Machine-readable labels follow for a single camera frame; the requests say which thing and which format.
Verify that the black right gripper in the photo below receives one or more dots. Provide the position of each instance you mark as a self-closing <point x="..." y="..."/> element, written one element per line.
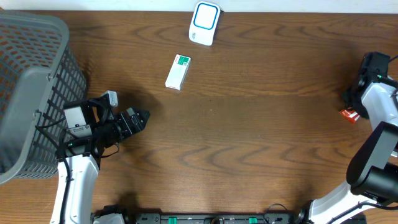
<point x="348" y="98"/>

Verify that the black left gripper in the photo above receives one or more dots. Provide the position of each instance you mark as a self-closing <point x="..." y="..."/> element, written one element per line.
<point x="132" y="124"/>

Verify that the orange snack packet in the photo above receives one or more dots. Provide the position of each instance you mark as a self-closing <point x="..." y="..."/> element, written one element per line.
<point x="351" y="115"/>

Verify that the white Panadol medicine box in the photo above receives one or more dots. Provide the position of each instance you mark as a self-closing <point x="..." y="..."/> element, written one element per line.
<point x="178" y="72"/>

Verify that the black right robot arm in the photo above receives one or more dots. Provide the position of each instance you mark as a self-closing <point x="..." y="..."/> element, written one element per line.
<point x="371" y="179"/>

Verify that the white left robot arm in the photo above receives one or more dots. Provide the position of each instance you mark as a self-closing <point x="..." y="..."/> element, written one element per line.
<point x="76" y="180"/>

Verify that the white barcode scanner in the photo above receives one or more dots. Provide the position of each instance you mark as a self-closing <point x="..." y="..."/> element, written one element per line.
<point x="204" y="22"/>

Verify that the grey plastic basket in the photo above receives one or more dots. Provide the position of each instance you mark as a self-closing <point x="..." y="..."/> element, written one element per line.
<point x="39" y="74"/>

